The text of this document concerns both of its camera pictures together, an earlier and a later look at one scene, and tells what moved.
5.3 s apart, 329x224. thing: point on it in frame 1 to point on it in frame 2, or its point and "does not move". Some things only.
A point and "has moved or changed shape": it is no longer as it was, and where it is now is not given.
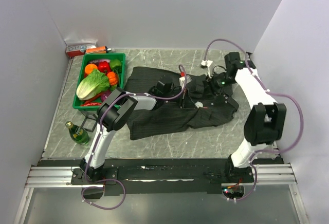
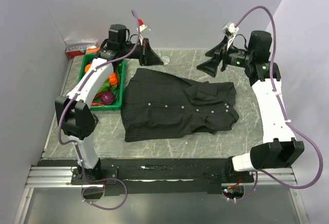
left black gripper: x=186 y=103 to x=147 y=56
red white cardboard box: x=73 y=47 does not move
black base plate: x=146 y=178 does not move
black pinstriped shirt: x=182 y=103 has moved or changed shape
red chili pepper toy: x=89 y=102 does not move
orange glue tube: x=97 y=50 does not move
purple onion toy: x=104 y=95 does not move
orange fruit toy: x=89 y=68 does not move
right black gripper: x=210 y=84 to x=210 y=66
